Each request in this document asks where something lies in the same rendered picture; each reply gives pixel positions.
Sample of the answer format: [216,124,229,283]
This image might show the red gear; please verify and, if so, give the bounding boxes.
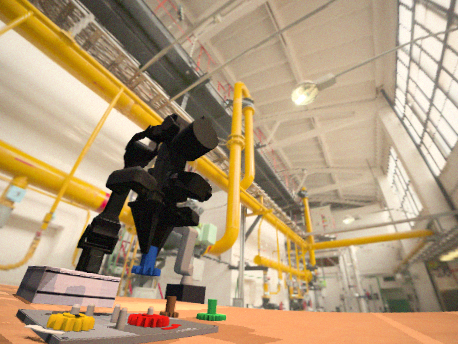
[127,313,170,328]

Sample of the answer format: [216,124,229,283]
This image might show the yellow gear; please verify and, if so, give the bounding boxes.
[46,313,95,331]

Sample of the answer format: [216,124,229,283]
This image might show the green gear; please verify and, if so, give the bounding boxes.
[196,299,226,321]

